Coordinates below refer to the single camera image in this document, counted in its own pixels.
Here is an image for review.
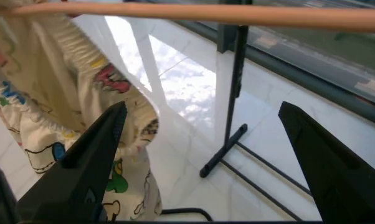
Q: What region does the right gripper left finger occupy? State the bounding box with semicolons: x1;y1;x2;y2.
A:
16;101;128;223

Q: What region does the cream printed garment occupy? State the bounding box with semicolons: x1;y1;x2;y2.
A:
0;0;163;222

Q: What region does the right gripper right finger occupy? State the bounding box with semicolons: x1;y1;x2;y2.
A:
277;101;375;223

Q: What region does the black cable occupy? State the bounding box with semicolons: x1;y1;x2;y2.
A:
161;207;214;222

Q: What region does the window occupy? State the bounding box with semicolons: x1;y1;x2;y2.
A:
125;0;375;128

